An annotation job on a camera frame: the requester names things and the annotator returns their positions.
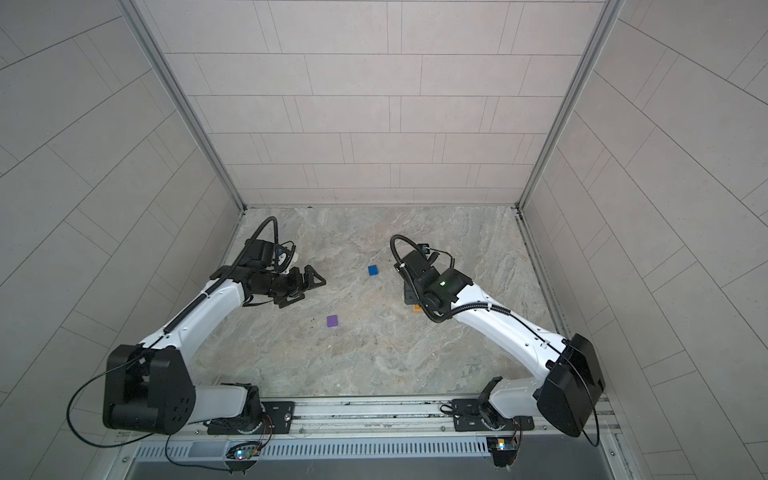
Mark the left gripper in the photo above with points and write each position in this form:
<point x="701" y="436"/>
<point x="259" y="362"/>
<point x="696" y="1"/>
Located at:
<point x="297" y="286"/>

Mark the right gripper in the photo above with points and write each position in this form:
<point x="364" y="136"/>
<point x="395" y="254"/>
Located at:
<point x="407" y="293"/>

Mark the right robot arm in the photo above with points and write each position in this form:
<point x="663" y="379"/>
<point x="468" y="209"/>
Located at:
<point x="565" y="380"/>

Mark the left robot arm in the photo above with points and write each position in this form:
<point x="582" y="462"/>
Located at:
<point x="148" y="387"/>

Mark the right controller board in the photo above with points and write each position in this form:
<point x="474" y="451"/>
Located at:
<point x="503" y="450"/>

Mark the controller board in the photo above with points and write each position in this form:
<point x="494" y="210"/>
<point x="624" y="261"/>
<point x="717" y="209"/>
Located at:
<point x="247" y="451"/>
<point x="503" y="450"/>

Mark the left controller board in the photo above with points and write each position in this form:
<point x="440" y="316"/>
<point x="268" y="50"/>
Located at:
<point x="247" y="451"/>

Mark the vent grille strip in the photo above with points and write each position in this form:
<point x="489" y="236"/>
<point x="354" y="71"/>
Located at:
<point x="321" y="449"/>

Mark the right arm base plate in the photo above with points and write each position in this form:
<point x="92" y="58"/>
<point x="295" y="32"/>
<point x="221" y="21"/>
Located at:
<point x="466" y="415"/>

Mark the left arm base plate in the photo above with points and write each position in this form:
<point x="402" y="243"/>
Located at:
<point x="276" y="418"/>

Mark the aluminium mounting rail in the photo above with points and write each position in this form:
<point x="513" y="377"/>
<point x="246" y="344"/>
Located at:
<point x="405" y="416"/>

